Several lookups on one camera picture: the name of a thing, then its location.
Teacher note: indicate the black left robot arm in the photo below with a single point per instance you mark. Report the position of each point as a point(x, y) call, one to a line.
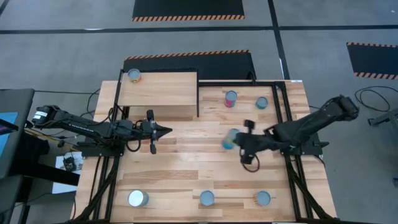
point(81, 126)

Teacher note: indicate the dark monitor with blue screen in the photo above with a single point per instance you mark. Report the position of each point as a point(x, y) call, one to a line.
point(15, 109)

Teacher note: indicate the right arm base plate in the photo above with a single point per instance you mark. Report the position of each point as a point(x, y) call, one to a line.
point(311, 149)

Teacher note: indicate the white paper sheet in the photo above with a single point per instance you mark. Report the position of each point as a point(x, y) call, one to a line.
point(59, 183)

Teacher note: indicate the small tan bowl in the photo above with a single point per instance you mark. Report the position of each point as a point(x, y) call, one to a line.
point(134, 75)

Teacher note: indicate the wooden shelf board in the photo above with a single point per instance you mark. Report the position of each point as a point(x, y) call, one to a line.
point(161, 90)

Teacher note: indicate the wooden shelf on black frame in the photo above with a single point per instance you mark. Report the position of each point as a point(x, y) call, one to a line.
point(198, 93)

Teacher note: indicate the grey stand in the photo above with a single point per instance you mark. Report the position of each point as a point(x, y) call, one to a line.
point(385, 118)

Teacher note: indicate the mixed vegetables can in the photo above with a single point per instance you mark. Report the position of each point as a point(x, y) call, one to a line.
point(207, 198)

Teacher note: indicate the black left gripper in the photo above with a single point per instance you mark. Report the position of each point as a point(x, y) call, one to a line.
point(146, 127)

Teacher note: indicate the black desk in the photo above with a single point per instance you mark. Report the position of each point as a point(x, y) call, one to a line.
point(46, 174)

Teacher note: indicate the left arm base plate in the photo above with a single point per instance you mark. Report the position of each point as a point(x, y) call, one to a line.
point(93, 151)

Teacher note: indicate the orange can with circles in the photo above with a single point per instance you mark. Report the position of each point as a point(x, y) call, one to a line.
point(137, 198)

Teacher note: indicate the black hazard striped floor mat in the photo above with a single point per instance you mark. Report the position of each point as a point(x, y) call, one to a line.
point(186, 7)
point(217, 67)
point(373, 59)

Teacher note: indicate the pink can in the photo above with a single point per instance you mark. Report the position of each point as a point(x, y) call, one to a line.
point(230, 99)

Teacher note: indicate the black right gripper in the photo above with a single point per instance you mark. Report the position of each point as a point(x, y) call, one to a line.
point(252, 141)

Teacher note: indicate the small black device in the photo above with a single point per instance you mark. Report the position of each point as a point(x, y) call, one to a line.
point(69, 163)

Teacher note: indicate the teal green can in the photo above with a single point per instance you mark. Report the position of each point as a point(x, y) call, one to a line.
point(261, 102)

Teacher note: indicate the yellow and teal can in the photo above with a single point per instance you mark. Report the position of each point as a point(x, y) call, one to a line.
point(229, 140)

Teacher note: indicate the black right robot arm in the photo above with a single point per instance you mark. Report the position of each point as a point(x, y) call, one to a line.
point(311, 124)

